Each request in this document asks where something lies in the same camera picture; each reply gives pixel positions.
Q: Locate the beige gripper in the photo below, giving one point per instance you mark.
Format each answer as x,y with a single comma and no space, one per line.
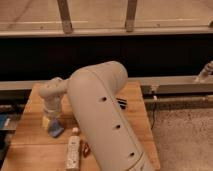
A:
50,111

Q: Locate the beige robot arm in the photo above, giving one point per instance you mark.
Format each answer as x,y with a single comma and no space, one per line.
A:
91,91

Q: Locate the white plastic bottle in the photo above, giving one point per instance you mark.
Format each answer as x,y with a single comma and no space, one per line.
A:
73,151

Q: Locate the red pocket knife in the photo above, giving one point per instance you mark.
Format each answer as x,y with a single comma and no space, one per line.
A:
86,150

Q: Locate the black eraser block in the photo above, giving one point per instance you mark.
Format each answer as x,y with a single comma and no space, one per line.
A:
122,103

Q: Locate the metal frame post left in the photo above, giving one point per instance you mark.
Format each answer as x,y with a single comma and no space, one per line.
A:
65,16

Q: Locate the metal frame post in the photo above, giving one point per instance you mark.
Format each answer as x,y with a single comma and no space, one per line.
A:
65,16
130,15

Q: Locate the metal frame post right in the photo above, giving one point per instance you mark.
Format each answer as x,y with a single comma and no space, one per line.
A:
130,15

